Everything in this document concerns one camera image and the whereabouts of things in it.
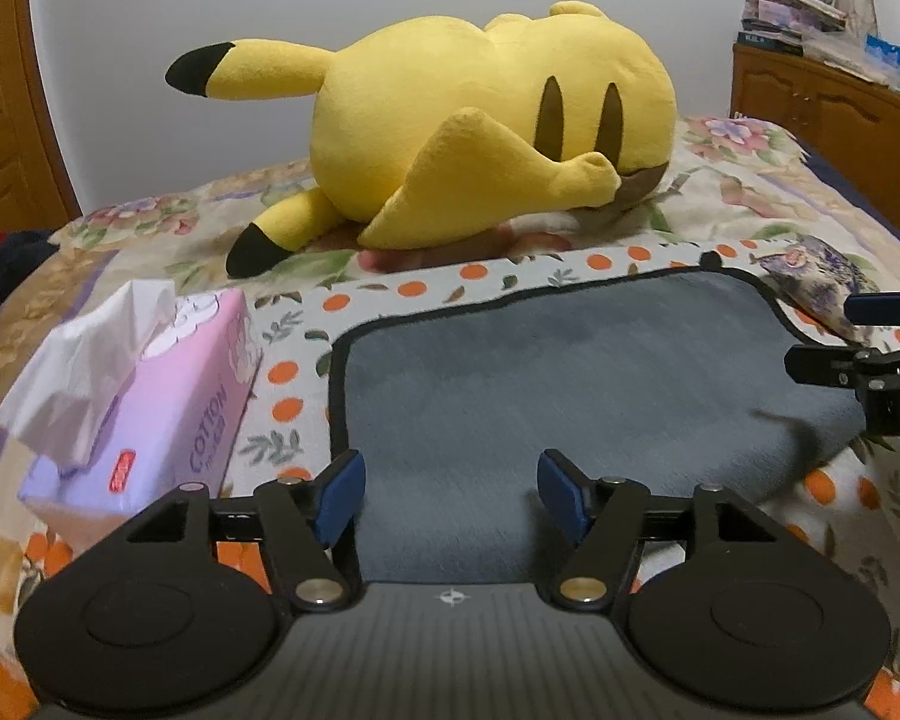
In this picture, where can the grey orange-print towel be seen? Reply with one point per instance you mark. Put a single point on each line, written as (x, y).
(570, 375)

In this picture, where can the dark clothing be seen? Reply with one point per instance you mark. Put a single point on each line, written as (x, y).
(4, 281)

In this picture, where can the yellow plush toy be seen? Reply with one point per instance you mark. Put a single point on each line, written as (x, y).
(480, 142)

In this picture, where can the blue and white packet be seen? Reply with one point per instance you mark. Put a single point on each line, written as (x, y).
(894, 64)

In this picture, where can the pink tissue box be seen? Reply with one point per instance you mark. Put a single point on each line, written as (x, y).
(146, 420)

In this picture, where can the stack of books and papers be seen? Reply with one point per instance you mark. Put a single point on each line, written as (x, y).
(791, 11)

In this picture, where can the dark blue mattress edge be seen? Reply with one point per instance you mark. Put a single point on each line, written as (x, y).
(870, 191)

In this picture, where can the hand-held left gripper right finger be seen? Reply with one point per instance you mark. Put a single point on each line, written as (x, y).
(562, 491)

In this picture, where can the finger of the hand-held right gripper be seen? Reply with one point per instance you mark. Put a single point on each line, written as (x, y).
(881, 307)
(825, 364)

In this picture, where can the wooden door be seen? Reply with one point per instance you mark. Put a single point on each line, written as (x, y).
(4, 90)

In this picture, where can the purple patterned pouch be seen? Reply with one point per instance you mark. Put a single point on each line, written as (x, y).
(821, 285)

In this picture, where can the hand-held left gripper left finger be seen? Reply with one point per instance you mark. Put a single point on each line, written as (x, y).
(343, 491)

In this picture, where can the wooden cabinet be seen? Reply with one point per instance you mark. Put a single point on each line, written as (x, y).
(832, 101)

